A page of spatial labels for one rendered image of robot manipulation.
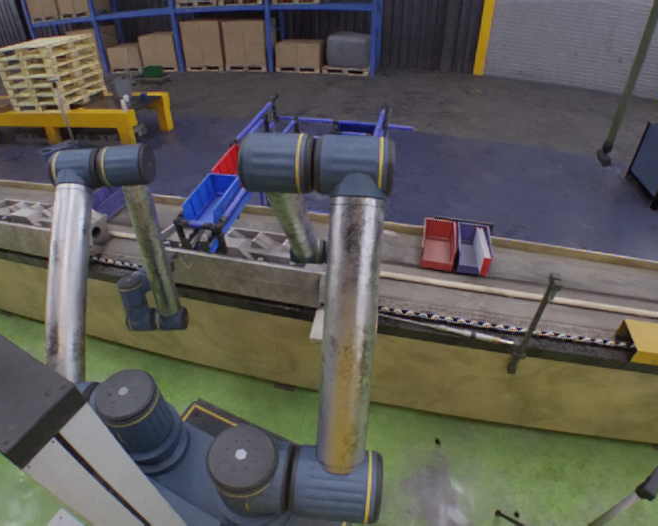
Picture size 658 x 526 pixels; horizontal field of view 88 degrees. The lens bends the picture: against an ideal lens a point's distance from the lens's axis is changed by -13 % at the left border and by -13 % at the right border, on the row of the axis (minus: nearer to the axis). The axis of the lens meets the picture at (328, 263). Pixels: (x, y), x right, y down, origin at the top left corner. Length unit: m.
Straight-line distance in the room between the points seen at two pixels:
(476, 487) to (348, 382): 1.57
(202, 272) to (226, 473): 1.21
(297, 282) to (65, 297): 0.99
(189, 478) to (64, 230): 0.96
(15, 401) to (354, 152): 0.78
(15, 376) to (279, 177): 0.65
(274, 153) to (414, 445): 1.93
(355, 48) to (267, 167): 9.62
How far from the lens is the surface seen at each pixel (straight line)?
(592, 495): 2.70
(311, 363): 2.28
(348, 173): 0.91
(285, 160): 0.93
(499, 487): 2.48
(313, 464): 1.13
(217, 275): 2.04
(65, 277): 1.50
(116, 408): 1.32
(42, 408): 0.62
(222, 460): 1.14
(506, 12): 11.78
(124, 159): 1.50
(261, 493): 1.15
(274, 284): 1.93
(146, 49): 12.94
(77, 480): 0.72
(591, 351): 2.17
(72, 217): 1.54
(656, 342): 2.31
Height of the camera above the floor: 2.17
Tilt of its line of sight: 38 degrees down
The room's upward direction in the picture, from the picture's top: straight up
